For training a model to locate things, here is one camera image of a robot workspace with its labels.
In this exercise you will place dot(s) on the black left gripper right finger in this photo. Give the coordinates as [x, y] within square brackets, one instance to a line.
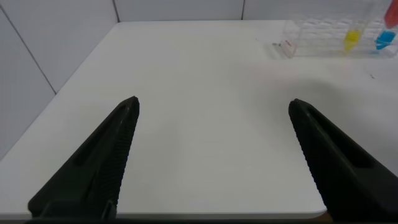
[348, 174]

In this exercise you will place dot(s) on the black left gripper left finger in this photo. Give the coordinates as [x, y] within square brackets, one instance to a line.
[93, 177]

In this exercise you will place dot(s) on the test tube with yellow pigment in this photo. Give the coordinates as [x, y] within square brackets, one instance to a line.
[352, 39]

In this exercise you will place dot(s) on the test tube with red pigment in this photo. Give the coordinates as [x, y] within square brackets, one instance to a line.
[392, 15]

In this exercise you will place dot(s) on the clear acrylic test tube rack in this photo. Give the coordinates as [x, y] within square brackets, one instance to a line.
[320, 40]

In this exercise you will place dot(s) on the test tube with blue pigment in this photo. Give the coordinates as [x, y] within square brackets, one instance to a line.
[385, 40]

